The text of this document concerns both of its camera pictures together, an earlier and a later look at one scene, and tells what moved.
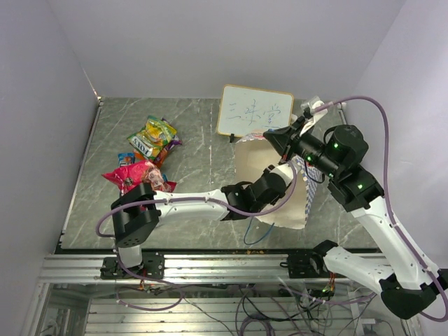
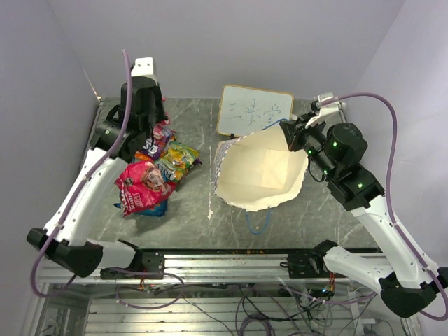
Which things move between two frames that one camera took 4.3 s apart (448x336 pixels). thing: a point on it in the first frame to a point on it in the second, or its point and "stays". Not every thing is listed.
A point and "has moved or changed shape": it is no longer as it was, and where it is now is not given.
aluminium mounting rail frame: x=236 y=294 stays
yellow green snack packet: x=155 y=135 to x=175 y=164
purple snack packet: x=175 y=141 to x=155 y=145
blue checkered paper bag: x=255 y=155 has moved or changed shape
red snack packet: x=139 y=172 stays
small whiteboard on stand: x=245 y=110 stays
